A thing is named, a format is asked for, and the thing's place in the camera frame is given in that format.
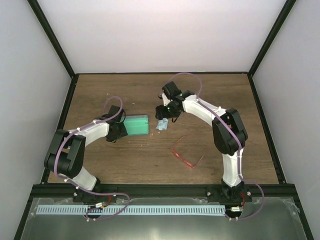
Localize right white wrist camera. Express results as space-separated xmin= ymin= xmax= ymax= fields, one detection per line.
xmin=158 ymin=92 xmax=171 ymax=106

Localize black aluminium frame rail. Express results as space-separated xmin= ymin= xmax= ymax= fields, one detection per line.
xmin=30 ymin=183 xmax=297 ymax=198

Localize light blue slotted cable duct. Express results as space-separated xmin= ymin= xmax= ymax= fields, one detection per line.
xmin=35 ymin=204 xmax=226 ymax=217

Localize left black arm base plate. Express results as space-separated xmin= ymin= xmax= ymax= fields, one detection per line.
xmin=72 ymin=189 xmax=117 ymax=205

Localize light blue cleaning cloth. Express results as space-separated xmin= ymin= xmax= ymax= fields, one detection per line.
xmin=156 ymin=118 xmax=169 ymax=131

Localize teal glasses case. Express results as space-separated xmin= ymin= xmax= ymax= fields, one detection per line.
xmin=124 ymin=115 xmax=149 ymax=137

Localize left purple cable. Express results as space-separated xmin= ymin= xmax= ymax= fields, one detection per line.
xmin=54 ymin=96 xmax=131 ymax=223

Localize metal front plate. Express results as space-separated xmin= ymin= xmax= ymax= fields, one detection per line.
xmin=21 ymin=197 xmax=307 ymax=240

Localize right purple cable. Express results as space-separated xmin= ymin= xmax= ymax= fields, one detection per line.
xmin=167 ymin=72 xmax=265 ymax=222

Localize purple cable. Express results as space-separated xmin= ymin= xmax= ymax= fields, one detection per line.
xmin=167 ymin=72 xmax=265 ymax=222
xmin=54 ymin=96 xmax=131 ymax=223

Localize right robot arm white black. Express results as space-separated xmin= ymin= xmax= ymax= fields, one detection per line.
xmin=155 ymin=81 xmax=248 ymax=202

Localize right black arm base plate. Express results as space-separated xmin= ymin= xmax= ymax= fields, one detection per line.
xmin=205 ymin=184 xmax=252 ymax=205

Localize red transparent sunglasses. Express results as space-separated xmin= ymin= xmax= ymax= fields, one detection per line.
xmin=170 ymin=134 xmax=208 ymax=170

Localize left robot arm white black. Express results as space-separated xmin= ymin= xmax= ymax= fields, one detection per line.
xmin=44 ymin=105 xmax=128 ymax=202

